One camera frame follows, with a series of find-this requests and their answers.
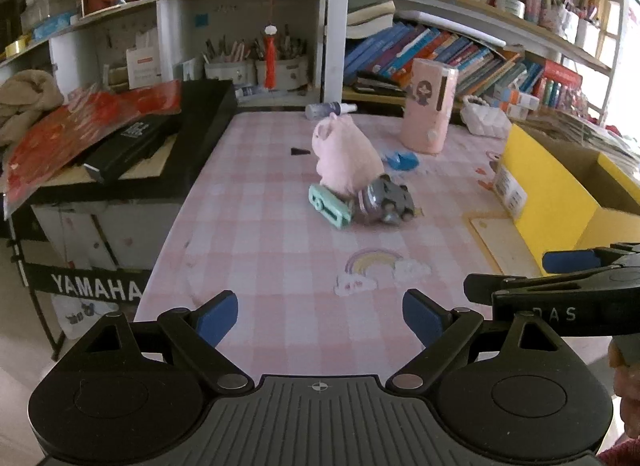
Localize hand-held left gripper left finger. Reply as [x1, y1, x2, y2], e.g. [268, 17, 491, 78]
[75, 290, 256, 395]

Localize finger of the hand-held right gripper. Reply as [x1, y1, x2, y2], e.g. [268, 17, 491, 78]
[463, 265, 640, 305]
[541, 242, 640, 275]

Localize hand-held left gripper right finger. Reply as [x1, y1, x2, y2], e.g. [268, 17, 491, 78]
[386, 288, 577, 394]

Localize yellow cardboard box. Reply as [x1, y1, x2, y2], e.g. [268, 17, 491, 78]
[493, 123, 640, 277]

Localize grey toy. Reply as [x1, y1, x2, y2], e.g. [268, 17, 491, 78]
[352, 173, 416, 227]

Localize teal plastic stapler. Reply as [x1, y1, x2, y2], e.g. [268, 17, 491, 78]
[307, 183, 355, 231]

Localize small blue plastic item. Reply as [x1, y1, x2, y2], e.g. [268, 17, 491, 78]
[382, 150, 420, 172]

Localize pink plush toy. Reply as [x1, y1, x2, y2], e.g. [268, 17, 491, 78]
[311, 112, 386, 197]

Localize person's right forearm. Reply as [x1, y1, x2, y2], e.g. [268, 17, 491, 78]
[597, 438, 640, 466]

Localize person's right hand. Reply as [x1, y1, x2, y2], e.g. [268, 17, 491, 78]
[607, 339, 640, 440]

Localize pink checkered tablecloth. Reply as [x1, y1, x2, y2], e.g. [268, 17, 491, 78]
[132, 112, 551, 378]

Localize black keyboard stand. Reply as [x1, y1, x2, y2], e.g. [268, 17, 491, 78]
[7, 206, 154, 363]

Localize stack of newspapers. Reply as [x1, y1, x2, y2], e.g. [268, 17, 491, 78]
[525, 108, 640, 157]

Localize orange and white boxes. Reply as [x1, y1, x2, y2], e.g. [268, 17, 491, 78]
[502, 86, 541, 119]

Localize red thick dictionaries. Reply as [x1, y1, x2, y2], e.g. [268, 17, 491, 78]
[537, 60, 584, 107]

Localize black electronic keyboard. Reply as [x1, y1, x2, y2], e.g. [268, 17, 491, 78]
[25, 80, 239, 207]

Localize long black box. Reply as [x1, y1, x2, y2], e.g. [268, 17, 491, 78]
[84, 118, 182, 185]

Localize pink humidifier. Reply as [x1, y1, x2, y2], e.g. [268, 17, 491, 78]
[400, 58, 460, 155]

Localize white stationery cup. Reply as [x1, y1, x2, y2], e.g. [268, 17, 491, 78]
[575, 18, 601, 52]

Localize clear spray bottle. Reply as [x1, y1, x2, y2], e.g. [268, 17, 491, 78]
[305, 102, 359, 121]

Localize row of leaning books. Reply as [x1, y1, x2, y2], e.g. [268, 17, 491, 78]
[344, 20, 544, 97]

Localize red plastic packets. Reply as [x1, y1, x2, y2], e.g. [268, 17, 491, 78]
[2, 80, 182, 219]

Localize black pencil case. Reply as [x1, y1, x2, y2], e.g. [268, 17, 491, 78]
[356, 70, 409, 97]

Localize white pen holder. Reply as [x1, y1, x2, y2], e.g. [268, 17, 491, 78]
[204, 60, 256, 84]
[256, 56, 307, 89]

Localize white box red label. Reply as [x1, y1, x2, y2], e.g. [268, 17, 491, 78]
[125, 46, 164, 89]

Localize red tassel ornament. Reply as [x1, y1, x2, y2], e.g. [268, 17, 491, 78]
[262, 24, 279, 92]

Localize wooden bookshelf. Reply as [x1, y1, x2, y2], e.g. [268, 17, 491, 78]
[342, 0, 628, 119]

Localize beige cloth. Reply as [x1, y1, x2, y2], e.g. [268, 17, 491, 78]
[0, 70, 65, 147]

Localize open thick book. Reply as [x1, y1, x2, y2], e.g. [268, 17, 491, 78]
[346, 0, 396, 41]

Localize white shelf unit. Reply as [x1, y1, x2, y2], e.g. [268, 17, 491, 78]
[0, 0, 351, 109]

